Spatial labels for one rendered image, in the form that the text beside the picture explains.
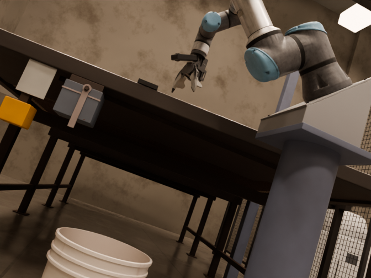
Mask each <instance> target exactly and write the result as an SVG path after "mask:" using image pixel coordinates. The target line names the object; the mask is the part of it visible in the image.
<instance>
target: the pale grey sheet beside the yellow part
mask: <svg viewBox="0 0 371 278"><path fill-rule="evenodd" d="M56 72H57V69H56V68H53V67H51V66H48V65H46V64H43V63H41V62H38V61H36V60H33V59H29V62H28V64H27V66H26V68H25V70H24V72H23V74H22V76H21V78H20V80H19V82H18V85H17V87H16V89H17V90H19V91H22V92H24V93H27V94H30V95H33V96H35V97H37V98H40V99H43V100H44V98H45V96H46V93H47V91H48V90H49V87H50V85H51V82H52V80H53V78H54V76H55V74H56Z"/></svg>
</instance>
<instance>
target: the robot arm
mask: <svg viewBox="0 0 371 278"><path fill-rule="evenodd" d="M237 25H242V27H243V29H244V31H245V34H246V36H247V38H248V42H247V44H246V49H247V50H246V52H245V55H244V59H245V64H246V67H247V69H248V71H249V73H250V74H251V75H252V77H253V78H254V79H256V80H258V81H259V82H269V81H273V80H276V79H278V78H280V77H282V76H285V75H288V74H290V73H293V72H296V71H299V74H300V76H301V80H302V93H303V100H304V102H305V103H306V102H309V101H312V100H314V99H317V98H320V97H323V96H326V95H328V94H331V93H333V92H336V91H338V90H341V89H343V88H346V87H349V86H351V85H352V84H353V83H352V81H351V79H350V77H349V76H347V74H346V73H345V71H344V70H343V69H342V68H341V67H340V66H339V64H338V62H337V60H336V57H335V54H334V53H333V49H332V47H331V44H330V42H329V39H328V37H327V32H326V31H325V30H324V27H323V25H322V24H321V23H319V22H308V23H304V24H300V25H299V26H295V27H293V28H291V29H289V30H288V31H287V32H286V33H285V36H283V34H282V32H281V30H280V29H279V28H275V27H274V26H273V24H272V22H271V20H270V17H269V15H268V13H267V11H266V8H265V6H264V4H263V2H262V0H230V5H229V9H228V10H225V11H223V12H220V13H217V12H208V13H207V14H206V15H205V16H204V18H203V20H202V23H201V25H200V27H199V30H198V33H197V36H196V38H195V42H194V44H193V47H192V51H191V53H190V55H187V54H180V53H176V54H174V55H171V60H172V61H177V62H179V61H190V62H187V64H185V66H184V67H183V68H182V69H181V70H180V72H179V73H178V74H177V76H176V78H175V81H174V83H173V86H172V90H171V92H172V93H173V92H174V90H175V89H176V87H177V88H180V89H183V88H184V87H185V84H184V81H185V80H186V77H187V79H188V80H189V81H191V89H192V91H193V92H195V89H196V87H199V88H202V85H201V83H200V82H201V81H204V78H205V75H206V72H207V71H206V70H205V68H206V65H207V63H208V60H207V59H206V57H207V54H208V51H209V48H210V45H211V42H212V40H213V37H214V36H215V34H216V33H217V32H220V31H223V30H226V29H228V28H232V27H234V26H237ZM191 61H192V62H191ZM204 73H205V75H204ZM203 75H204V78H203Z"/></svg>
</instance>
